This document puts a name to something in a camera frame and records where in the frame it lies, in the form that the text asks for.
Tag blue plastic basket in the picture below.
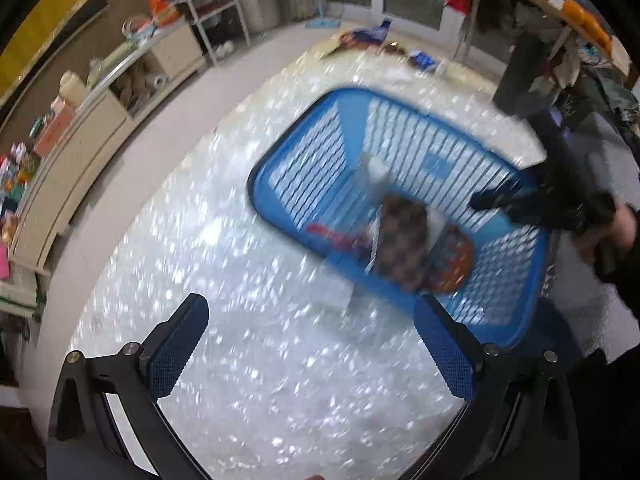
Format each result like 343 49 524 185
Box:
247 87 551 351

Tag orange bag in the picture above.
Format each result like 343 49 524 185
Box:
149 0 180 26

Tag cream jar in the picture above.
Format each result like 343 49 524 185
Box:
59 72 88 106

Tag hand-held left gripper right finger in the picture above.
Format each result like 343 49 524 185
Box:
412 295 573 480

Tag white item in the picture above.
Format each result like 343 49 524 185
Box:
360 152 392 196

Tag brown checkered box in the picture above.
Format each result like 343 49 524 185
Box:
372 195 431 293

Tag beige cabinet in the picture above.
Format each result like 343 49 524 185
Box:
0 22 206 311

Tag orange box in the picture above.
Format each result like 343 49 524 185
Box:
35 105 76 153

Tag white wire shelf rack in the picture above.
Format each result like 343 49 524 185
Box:
170 0 251 66

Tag red item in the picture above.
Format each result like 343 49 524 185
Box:
306 224 368 257

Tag blue bag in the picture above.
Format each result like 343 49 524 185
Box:
352 19 393 44

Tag pile of clothes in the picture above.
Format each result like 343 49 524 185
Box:
545 35 640 141

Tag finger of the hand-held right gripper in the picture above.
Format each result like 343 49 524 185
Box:
469 164 549 222

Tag person's right hand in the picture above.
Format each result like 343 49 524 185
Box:
575 204 640 266

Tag orange round lid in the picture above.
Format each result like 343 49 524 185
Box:
427 225 475 294

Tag person's dark pants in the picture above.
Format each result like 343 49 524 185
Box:
565 340 640 480

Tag green rolled mat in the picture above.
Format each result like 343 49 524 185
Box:
87 42 136 86

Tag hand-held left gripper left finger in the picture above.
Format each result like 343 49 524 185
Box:
47 292 211 480

